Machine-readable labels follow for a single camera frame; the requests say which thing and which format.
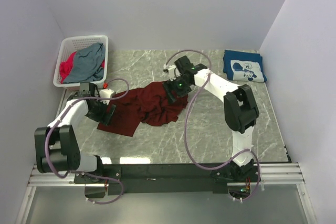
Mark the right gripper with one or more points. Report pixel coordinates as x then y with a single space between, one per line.
170 92

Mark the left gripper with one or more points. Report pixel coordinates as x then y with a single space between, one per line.
107 115

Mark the dark red t shirt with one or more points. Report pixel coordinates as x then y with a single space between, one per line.
148 105

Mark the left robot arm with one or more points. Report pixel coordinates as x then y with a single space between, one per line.
56 145

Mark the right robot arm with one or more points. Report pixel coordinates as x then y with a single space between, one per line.
240 110

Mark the grey blue t shirt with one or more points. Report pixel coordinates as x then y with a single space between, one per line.
87 64

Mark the pink red t shirt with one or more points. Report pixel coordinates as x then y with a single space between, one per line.
65 68

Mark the black base beam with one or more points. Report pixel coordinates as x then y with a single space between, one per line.
164 178

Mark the folded blue t shirt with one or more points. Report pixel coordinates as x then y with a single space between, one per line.
243 66

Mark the white plastic laundry basket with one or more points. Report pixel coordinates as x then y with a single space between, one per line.
72 44

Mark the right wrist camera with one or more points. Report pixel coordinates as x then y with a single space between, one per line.
172 70

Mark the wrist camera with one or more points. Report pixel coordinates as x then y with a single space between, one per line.
172 70
106 92

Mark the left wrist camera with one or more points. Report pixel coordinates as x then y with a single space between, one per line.
106 92

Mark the aluminium rail frame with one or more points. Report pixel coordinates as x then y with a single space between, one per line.
269 174

